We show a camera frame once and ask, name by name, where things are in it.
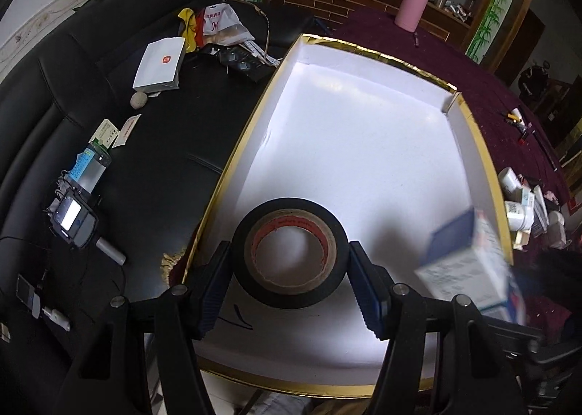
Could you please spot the long silver red box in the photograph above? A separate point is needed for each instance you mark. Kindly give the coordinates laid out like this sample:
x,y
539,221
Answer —
x,y
541,217

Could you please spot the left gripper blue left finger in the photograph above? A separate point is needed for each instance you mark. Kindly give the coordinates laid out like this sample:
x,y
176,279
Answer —
x,y
213,284

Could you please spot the gold-edged white cardboard box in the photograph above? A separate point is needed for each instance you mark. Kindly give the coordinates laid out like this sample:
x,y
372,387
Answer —
x,y
394,153

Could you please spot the black tape roll red core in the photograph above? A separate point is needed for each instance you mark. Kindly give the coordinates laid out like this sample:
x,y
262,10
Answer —
x,y
289,253

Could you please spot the white box red logo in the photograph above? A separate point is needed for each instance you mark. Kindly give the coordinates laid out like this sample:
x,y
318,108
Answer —
x,y
159,67

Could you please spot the pink thermos bottle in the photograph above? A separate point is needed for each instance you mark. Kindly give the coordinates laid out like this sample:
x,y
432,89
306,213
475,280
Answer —
x,y
409,14

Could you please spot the long black pen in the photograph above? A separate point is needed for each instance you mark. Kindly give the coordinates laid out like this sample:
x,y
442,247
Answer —
x,y
531,131

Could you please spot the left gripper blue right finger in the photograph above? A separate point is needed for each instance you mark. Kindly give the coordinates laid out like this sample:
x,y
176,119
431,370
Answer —
x,y
371,285

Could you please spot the yellow black pen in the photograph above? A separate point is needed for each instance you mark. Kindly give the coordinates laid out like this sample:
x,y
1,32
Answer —
x,y
512,117

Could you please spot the blue white staples box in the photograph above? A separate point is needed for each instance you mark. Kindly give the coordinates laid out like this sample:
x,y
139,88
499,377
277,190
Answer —
x,y
464,257

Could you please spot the yellow cloth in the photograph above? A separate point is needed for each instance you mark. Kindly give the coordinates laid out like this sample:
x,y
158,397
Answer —
x,y
189,29

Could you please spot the white plastic bag red print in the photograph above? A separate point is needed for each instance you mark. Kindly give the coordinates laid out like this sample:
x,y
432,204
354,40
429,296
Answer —
x,y
222,26

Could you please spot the white labelled pill bottle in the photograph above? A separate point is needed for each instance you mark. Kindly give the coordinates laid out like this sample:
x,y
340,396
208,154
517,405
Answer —
x,y
520,217

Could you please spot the clear water bottle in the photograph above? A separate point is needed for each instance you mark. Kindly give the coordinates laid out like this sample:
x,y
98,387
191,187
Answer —
x,y
89,167

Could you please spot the black handheld device with screen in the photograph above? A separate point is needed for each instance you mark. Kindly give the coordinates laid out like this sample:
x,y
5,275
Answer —
x,y
72,219

